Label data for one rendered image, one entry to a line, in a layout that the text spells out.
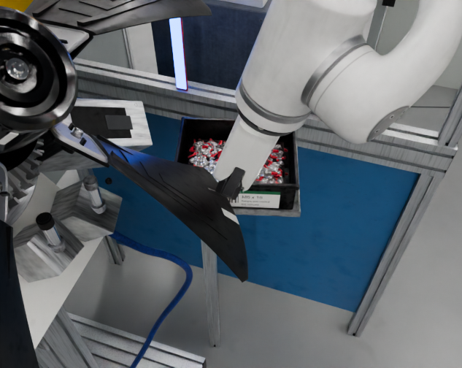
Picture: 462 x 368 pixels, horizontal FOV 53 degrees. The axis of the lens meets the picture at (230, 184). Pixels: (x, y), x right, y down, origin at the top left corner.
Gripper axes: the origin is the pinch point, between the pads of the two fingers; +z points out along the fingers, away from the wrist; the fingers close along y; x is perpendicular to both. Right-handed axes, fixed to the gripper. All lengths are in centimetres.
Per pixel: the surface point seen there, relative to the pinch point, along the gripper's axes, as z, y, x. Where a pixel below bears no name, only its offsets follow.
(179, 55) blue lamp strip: 10.1, -31.6, -18.7
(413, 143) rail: 5.2, -31.5, 28.9
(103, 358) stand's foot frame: 100, 3, -11
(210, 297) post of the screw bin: 66, -14, 10
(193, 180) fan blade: 3.2, -0.2, -5.0
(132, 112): 3.3, -7.1, -17.8
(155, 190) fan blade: -5.9, 10.0, -7.7
